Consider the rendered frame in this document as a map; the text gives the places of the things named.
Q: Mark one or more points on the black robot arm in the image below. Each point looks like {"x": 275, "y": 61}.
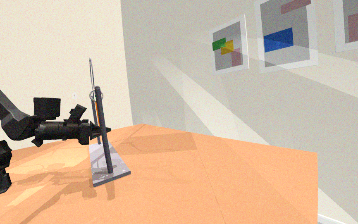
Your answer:
{"x": 20, "y": 126}

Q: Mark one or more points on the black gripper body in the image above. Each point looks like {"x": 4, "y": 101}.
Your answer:
{"x": 68, "y": 130}

